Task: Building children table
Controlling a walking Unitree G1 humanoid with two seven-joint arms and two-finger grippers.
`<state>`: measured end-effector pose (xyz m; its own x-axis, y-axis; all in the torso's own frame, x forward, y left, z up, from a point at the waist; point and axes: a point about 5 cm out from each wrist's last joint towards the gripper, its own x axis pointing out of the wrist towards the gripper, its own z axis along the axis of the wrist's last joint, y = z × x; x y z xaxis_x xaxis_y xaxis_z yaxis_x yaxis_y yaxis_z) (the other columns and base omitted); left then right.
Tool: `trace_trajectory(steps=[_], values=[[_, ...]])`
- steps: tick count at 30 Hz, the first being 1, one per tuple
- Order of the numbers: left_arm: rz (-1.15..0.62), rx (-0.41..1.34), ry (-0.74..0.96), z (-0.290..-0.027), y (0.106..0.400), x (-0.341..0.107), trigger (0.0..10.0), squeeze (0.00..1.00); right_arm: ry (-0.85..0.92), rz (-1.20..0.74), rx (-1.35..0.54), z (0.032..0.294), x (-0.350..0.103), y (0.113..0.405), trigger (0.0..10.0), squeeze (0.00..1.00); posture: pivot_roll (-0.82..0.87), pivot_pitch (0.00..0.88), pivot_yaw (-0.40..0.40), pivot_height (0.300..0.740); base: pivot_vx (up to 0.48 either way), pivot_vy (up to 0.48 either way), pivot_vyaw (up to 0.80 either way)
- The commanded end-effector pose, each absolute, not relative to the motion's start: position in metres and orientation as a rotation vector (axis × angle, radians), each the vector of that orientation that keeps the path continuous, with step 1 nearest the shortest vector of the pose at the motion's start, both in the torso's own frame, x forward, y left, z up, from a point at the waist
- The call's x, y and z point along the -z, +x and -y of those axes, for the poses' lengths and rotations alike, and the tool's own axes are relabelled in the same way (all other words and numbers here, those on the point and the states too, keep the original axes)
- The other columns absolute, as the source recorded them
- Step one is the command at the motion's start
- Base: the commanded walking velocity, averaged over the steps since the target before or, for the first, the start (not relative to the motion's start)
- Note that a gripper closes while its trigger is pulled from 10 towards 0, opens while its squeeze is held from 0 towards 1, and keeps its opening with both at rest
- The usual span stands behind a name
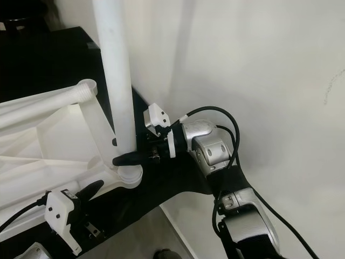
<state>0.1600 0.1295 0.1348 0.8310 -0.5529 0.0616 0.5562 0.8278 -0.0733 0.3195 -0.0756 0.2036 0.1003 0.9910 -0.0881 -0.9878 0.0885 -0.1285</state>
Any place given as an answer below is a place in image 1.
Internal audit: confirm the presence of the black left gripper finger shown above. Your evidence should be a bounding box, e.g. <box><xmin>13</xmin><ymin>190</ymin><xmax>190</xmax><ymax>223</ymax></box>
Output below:
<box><xmin>77</xmin><ymin>180</ymin><xmax>105</xmax><ymax>203</ymax></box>

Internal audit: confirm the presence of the black tablecloth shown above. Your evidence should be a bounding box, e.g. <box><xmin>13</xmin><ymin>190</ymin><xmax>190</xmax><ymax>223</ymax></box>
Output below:
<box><xmin>0</xmin><ymin>26</ymin><xmax>249</xmax><ymax>259</ymax></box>

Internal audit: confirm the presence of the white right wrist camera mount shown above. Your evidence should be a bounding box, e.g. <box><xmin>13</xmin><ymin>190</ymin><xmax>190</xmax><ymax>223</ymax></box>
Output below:
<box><xmin>144</xmin><ymin>103</ymin><xmax>176</xmax><ymax>159</ymax></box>

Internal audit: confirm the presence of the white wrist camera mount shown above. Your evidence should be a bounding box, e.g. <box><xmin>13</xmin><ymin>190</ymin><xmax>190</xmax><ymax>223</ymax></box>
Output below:
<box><xmin>44</xmin><ymin>190</ymin><xmax>82</xmax><ymax>255</ymax></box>
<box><xmin>144</xmin><ymin>103</ymin><xmax>176</xmax><ymax>159</ymax></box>

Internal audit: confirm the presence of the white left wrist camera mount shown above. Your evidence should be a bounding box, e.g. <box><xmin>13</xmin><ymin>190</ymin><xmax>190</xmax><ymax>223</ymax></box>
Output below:
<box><xmin>44</xmin><ymin>190</ymin><xmax>82</xmax><ymax>255</ymax></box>

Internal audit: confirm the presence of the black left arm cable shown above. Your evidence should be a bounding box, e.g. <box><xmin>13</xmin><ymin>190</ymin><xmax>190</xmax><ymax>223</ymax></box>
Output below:
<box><xmin>0</xmin><ymin>195</ymin><xmax>48</xmax><ymax>233</ymax></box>

